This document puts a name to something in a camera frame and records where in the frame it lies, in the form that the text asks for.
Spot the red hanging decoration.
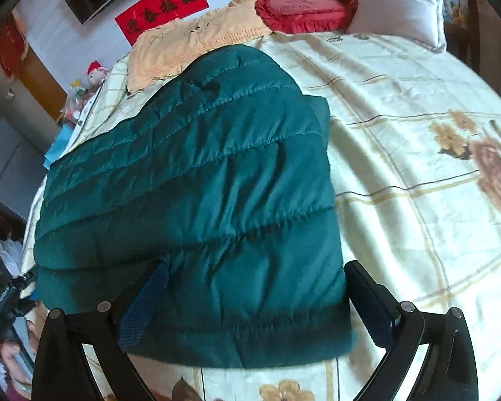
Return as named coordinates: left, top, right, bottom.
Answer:
left=0, top=12, right=26, bottom=78

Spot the blue bag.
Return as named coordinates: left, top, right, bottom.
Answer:
left=44, top=126, right=73, bottom=168

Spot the white pillow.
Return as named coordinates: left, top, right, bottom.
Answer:
left=346, top=0, right=448, bottom=53

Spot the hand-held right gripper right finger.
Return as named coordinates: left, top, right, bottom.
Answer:
left=343, top=260, right=479, bottom=401

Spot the white plastic bag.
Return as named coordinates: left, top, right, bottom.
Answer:
left=0, top=237, right=25, bottom=277

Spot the floral checked bed quilt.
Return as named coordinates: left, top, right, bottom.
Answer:
left=20, top=29, right=501, bottom=401

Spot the wooden cabinet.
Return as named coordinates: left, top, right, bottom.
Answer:
left=20, top=46, right=67, bottom=123

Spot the plush doll with red hat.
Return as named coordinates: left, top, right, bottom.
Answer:
left=86, top=60, right=108, bottom=90

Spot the dark green puffer jacket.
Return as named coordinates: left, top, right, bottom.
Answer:
left=34, top=44, right=353, bottom=369

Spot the grey wardrobe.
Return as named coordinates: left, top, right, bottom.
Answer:
left=0, top=88, right=46, bottom=203

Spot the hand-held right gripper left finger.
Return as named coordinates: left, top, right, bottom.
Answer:
left=31, top=259, right=170, bottom=401

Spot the person's left hand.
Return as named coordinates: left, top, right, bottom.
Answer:
left=0, top=319, right=39, bottom=389

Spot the red wall banner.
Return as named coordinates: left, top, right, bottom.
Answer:
left=114, top=0, right=210, bottom=46

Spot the red ruffled pillow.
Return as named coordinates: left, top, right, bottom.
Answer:
left=254, top=0, right=351, bottom=35

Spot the yellow fringed pillow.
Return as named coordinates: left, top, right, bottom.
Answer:
left=126, top=0, right=273, bottom=93

